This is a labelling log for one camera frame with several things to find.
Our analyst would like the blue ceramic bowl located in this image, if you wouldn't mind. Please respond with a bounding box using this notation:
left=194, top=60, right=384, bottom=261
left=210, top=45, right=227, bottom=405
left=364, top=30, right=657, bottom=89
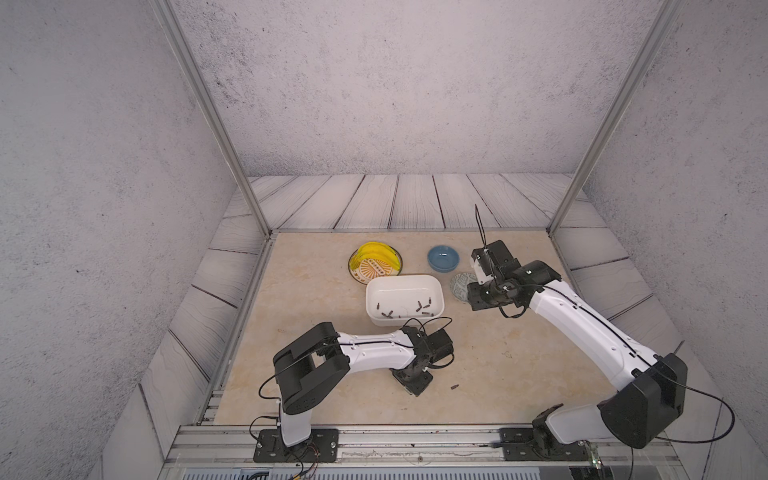
left=427, top=245, right=460, bottom=273

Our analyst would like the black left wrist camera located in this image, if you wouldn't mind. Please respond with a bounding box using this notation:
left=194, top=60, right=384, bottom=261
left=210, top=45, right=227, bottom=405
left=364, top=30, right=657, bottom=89
left=424, top=329, right=454, bottom=366

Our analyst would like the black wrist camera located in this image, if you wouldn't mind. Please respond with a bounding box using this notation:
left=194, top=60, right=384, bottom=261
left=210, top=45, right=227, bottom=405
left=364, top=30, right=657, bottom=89
left=471, top=240, right=521, bottom=285
left=424, top=329, right=454, bottom=366

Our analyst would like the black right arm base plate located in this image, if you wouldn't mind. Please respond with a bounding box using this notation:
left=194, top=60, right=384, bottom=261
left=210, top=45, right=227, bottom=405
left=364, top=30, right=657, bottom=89
left=492, top=427, right=591, bottom=462

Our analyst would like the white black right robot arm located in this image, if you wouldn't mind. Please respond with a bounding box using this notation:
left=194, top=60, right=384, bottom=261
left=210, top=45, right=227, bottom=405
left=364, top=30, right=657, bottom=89
left=468, top=258, right=688, bottom=449

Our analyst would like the white plastic storage box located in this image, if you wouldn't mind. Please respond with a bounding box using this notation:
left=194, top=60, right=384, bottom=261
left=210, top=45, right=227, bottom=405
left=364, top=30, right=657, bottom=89
left=366, top=275, right=445, bottom=327

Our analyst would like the yellow banana bunch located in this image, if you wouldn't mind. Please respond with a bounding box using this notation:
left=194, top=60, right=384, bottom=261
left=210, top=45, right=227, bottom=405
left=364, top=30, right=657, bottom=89
left=350, top=241, right=402, bottom=272

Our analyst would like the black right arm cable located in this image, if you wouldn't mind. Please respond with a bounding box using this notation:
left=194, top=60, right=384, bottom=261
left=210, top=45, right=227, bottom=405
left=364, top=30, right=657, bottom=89
left=653, top=383, right=737, bottom=446

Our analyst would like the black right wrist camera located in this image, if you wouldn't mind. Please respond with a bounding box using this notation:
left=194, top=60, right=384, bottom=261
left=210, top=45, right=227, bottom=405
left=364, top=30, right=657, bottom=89
left=471, top=240, right=521, bottom=285

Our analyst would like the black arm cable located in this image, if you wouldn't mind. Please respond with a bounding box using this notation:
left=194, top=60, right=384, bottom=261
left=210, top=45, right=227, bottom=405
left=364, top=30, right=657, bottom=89
left=400, top=316, right=456, bottom=370
left=653, top=383, right=737, bottom=446

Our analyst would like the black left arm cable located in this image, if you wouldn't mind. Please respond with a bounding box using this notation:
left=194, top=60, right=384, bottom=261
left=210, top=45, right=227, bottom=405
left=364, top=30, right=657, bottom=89
left=400, top=316, right=456, bottom=370

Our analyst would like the aluminium frame post right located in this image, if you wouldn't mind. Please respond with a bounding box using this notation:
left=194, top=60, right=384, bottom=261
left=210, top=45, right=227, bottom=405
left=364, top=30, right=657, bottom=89
left=546, top=0, right=685, bottom=239

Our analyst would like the aluminium frame post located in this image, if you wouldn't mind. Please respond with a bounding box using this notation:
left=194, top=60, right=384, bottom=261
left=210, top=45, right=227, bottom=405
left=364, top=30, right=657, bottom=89
left=150, top=0, right=271, bottom=237
left=546, top=0, right=685, bottom=239

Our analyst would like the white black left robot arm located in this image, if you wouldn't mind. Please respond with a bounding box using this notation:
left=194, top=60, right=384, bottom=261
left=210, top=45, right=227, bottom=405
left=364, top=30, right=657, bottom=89
left=273, top=322, right=454, bottom=448

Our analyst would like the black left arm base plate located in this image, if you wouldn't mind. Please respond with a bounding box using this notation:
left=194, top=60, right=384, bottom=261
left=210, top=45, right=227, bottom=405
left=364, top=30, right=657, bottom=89
left=253, top=428, right=339, bottom=464

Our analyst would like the aluminium front rail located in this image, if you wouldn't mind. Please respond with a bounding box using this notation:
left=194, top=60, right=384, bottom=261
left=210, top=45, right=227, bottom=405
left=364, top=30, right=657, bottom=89
left=159, top=425, right=688, bottom=479

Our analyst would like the aluminium frame post left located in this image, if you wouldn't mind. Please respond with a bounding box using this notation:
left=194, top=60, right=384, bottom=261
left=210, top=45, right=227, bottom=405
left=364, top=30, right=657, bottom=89
left=150, top=0, right=271, bottom=237

